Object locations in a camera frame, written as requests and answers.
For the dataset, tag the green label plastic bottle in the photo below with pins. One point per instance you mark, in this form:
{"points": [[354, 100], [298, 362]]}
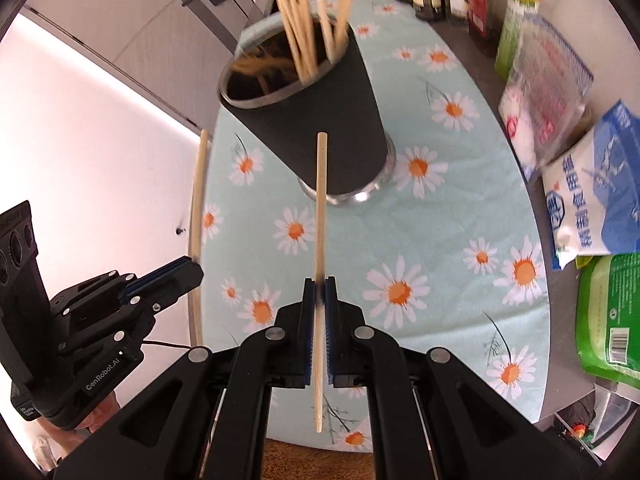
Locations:
{"points": [[512, 35]]}

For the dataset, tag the black chopstick holder cup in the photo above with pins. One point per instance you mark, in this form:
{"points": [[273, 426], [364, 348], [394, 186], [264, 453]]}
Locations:
{"points": [[300, 110]]}

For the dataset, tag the bundle of wooden chopsticks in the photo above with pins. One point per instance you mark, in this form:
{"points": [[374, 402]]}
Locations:
{"points": [[304, 35]]}

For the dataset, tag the clear plastic box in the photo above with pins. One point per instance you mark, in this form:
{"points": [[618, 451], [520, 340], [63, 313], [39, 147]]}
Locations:
{"points": [[600, 410]]}

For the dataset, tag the clear bag of white sugar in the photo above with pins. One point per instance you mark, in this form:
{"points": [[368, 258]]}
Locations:
{"points": [[545, 90]]}

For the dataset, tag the wooden chopstick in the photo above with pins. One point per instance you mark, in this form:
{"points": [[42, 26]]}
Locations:
{"points": [[321, 185], [198, 195]]}

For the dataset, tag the light blue daisy tablecloth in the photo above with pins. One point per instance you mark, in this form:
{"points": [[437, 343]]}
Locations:
{"points": [[450, 210]]}

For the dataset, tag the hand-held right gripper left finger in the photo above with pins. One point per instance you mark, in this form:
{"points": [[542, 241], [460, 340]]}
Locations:
{"points": [[310, 340]]}

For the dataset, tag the green plastic packet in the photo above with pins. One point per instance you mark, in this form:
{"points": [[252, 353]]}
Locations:
{"points": [[610, 310]]}

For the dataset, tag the white and blue salt bag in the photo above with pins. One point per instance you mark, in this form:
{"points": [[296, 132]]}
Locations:
{"points": [[600, 195]]}

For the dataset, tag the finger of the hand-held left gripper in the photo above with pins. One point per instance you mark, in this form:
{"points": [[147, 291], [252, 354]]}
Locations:
{"points": [[175, 285], [160, 271]]}

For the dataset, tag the grey door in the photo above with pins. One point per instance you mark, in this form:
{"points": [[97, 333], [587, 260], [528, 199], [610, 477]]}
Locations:
{"points": [[150, 25]]}

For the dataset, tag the person's left hand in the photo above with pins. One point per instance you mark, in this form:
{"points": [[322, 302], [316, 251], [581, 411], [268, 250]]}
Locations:
{"points": [[102, 412]]}

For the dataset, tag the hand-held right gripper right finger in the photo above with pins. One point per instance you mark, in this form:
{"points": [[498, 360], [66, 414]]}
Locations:
{"points": [[330, 340]]}

